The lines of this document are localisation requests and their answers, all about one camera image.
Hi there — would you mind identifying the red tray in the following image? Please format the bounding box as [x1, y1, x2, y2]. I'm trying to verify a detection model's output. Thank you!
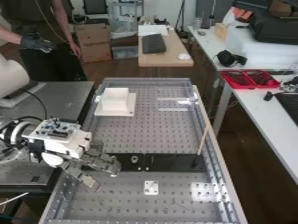
[246, 68, 282, 89]
[220, 69, 258, 90]

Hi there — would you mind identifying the small white box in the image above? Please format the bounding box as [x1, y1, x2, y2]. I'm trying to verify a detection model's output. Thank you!
[93, 86, 139, 118]

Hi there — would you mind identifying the small silver metal plate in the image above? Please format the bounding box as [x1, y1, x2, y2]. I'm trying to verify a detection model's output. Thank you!
[143, 180, 161, 196]

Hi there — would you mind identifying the black cable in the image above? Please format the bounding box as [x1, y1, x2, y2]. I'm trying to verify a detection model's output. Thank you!
[22, 89, 49, 121]

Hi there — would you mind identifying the black plate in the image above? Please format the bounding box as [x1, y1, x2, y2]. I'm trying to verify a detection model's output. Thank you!
[105, 152, 208, 173]

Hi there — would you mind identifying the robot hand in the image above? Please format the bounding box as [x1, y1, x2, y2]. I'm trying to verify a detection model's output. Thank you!
[22, 118, 123, 192]

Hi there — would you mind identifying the clear box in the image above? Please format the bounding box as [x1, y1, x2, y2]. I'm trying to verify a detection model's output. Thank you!
[83, 77, 222, 173]
[39, 169, 250, 224]

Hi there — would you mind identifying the black mouse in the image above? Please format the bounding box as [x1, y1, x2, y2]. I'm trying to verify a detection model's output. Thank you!
[262, 90, 276, 102]

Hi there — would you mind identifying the white desk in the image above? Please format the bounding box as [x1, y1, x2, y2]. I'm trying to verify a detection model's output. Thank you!
[230, 73, 298, 188]
[188, 24, 298, 134]

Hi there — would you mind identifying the dark screen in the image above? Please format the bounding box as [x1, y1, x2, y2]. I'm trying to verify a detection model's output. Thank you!
[83, 0, 109, 15]

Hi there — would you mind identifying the black keyboard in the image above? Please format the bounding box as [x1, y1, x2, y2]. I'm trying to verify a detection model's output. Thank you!
[274, 92, 298, 127]
[141, 32, 169, 55]

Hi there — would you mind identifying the wooden desk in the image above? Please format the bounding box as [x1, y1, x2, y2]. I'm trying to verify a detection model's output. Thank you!
[137, 27, 196, 68]

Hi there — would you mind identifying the person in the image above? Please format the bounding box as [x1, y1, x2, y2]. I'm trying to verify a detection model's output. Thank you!
[0, 0, 89, 83]

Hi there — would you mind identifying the cardboard box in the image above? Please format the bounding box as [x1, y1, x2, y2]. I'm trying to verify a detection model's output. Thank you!
[80, 41, 113, 64]
[73, 23, 112, 45]

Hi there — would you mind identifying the black headset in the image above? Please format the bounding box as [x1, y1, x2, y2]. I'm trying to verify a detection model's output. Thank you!
[216, 49, 249, 67]

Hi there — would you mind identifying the thin stick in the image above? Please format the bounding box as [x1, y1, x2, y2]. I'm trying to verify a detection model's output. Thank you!
[192, 114, 214, 168]

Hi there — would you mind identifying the large black case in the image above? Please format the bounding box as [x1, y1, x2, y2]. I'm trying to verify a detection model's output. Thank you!
[246, 0, 298, 46]

